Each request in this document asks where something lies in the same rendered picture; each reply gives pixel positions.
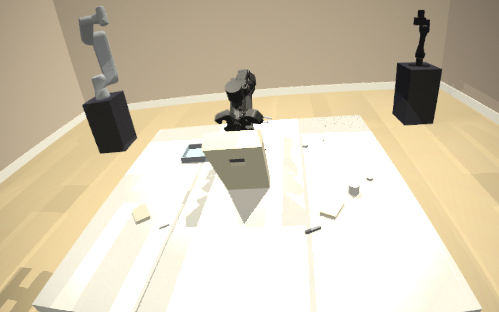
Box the white short cylinder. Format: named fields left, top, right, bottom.
left=347, top=180, right=360, bottom=195

